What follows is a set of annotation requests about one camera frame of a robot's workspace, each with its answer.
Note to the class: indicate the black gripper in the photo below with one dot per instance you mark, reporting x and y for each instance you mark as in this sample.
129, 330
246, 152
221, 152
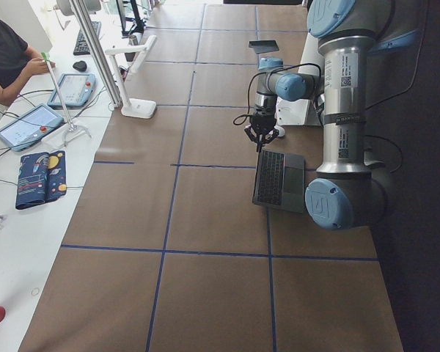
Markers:
262, 121

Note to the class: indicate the grey laptop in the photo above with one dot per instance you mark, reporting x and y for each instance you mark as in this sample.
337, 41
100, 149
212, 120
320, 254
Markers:
279, 181

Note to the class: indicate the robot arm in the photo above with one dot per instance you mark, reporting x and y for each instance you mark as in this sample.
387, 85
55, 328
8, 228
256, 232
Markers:
351, 189

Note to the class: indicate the white computer mouse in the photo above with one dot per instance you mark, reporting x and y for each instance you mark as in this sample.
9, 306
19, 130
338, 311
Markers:
281, 131

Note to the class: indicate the black mouse pad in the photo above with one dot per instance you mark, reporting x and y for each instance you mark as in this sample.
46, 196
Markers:
263, 46

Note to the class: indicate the black desk mouse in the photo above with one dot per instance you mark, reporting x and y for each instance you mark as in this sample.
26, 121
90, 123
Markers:
80, 66

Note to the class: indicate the far teach pendant tablet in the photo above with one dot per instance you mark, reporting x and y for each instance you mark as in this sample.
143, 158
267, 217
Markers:
76, 88

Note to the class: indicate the teach pendant tablet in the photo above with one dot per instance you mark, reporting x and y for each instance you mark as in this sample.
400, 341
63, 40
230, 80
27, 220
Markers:
76, 88
30, 127

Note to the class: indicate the navy space pattern pouch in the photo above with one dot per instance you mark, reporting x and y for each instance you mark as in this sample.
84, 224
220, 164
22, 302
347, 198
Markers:
41, 179

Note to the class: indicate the near teach pendant tablet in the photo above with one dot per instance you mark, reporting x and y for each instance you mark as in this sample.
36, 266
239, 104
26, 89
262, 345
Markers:
30, 127

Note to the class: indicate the seated person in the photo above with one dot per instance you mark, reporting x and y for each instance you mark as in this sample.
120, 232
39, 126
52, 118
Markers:
19, 61

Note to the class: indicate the aluminium frame post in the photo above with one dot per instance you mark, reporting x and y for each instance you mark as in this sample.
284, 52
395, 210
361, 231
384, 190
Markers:
79, 9

